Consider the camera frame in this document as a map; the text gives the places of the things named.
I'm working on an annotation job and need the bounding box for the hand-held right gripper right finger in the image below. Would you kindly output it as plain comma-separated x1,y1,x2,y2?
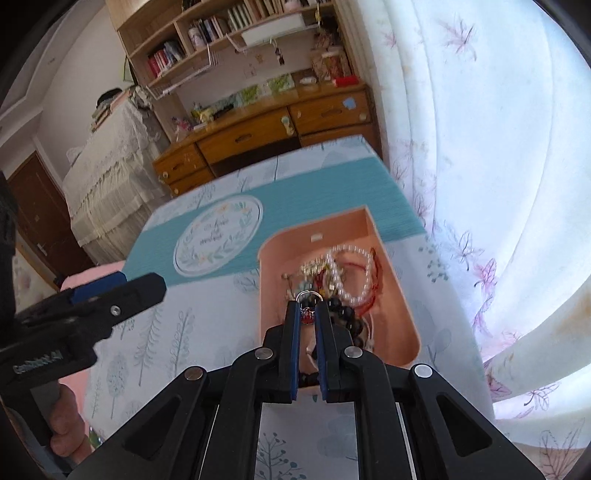
314,302,546,480

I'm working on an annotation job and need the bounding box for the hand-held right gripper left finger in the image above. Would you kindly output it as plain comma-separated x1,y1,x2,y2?
69,300,299,480

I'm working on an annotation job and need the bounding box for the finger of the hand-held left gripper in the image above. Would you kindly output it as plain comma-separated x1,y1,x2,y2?
14,272,129,324
28,272,168,343

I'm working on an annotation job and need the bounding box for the black bead bracelet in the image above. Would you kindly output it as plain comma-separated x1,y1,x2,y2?
298,298,368,389

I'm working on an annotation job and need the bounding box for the thin silver ring red gem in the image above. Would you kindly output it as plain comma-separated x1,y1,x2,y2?
297,289,323,325

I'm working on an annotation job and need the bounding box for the white pearl bracelet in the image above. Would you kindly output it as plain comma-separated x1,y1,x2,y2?
322,244,378,309

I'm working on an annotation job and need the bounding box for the gold rhinestone hair comb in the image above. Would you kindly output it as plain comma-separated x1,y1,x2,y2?
299,257,332,278

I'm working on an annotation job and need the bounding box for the red string bracelet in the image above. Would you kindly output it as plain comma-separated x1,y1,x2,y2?
339,248,385,319

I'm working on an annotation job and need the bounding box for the pink jewelry box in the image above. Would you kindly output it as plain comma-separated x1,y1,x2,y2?
257,208,423,370

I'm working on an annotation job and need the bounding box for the person's left hand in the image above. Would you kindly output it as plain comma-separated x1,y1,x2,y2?
48,382,92,468

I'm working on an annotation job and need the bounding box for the pink bed sheet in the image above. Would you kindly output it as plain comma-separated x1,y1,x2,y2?
56,260,129,416

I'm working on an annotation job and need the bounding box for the brown wooden door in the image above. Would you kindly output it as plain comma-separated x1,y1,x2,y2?
6,151,96,288

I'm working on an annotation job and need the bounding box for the lace covered furniture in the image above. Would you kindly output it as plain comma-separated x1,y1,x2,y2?
61,96,172,265

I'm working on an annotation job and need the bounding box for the wooden dresser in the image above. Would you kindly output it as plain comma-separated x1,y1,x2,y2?
151,84,385,197

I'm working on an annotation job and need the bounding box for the row of red books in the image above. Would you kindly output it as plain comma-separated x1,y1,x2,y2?
147,42,184,78

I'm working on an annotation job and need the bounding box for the wooden bookshelf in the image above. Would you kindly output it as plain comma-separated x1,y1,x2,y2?
115,0,368,100

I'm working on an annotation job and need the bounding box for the white floral curtain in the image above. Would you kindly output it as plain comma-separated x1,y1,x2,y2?
336,0,591,480

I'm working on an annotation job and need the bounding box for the white box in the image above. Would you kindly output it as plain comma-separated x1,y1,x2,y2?
241,13,309,48

